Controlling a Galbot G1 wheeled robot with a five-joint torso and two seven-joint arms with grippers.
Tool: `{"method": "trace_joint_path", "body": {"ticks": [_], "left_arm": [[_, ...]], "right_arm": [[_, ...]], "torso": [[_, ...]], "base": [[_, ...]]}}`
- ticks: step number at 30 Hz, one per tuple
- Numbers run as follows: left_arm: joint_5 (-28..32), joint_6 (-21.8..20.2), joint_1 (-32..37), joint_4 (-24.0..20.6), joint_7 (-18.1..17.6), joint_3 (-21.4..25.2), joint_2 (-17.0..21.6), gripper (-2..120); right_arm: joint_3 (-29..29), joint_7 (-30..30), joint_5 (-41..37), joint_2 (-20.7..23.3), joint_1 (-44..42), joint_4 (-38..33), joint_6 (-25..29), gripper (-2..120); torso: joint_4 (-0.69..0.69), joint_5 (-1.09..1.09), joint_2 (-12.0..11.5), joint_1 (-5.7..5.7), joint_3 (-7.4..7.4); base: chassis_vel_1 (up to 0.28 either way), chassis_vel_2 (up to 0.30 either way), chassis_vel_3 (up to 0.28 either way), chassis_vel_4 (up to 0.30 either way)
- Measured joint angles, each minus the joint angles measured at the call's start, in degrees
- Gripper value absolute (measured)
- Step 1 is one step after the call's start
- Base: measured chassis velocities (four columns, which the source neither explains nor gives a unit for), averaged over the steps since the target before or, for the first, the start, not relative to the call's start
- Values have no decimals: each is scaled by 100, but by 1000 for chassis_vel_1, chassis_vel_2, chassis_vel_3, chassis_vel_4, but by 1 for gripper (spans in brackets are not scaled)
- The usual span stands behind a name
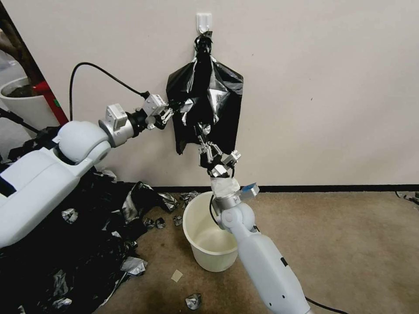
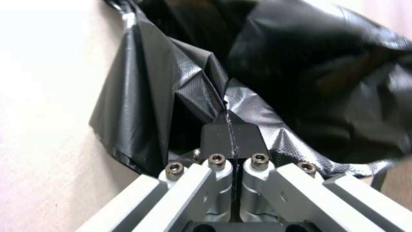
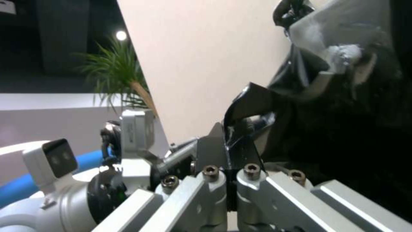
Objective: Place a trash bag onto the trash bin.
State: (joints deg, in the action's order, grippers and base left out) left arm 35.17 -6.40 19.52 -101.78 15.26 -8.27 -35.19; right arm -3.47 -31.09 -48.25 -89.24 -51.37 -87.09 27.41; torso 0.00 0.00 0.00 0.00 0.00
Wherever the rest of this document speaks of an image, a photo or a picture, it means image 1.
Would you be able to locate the red metal stand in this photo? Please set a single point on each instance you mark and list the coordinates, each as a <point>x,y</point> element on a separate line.
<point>49,98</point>

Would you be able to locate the white wall hook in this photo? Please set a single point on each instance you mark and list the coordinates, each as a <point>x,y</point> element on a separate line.
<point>203,21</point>

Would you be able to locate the brown tree trunk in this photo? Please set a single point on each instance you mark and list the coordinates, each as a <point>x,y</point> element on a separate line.
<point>14,49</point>

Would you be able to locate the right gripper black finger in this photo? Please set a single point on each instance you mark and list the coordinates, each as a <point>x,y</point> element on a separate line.
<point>215,148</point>
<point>202,151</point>

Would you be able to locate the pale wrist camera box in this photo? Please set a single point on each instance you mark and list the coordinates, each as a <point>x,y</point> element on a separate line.
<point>233,157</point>
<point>155,103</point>

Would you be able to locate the crumpled black bag scrap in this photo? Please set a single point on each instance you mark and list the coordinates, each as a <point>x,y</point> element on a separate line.
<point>178,220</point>
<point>409,197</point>
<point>189,197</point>
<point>193,301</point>
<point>156,223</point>

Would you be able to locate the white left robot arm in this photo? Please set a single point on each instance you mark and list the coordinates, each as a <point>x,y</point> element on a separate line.
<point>49,183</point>

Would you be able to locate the black trash bag pile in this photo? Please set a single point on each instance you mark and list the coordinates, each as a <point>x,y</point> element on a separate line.
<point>65,248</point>

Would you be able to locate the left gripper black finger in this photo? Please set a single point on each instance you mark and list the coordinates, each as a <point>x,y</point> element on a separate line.
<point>173,106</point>
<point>167,117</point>

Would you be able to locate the black plastic trash bag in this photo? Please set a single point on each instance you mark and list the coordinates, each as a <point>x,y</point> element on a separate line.
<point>209,98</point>

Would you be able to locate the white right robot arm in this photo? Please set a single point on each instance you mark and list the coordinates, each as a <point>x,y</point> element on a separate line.
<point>262,255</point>

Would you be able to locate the white plant pot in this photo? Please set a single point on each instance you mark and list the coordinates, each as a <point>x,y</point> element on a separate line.
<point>23,101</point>

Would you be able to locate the small tan paper scrap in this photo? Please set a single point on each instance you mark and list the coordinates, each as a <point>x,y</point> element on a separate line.
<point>177,275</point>

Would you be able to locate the white plastic trash bin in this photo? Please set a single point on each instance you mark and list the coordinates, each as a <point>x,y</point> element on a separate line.
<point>209,242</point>

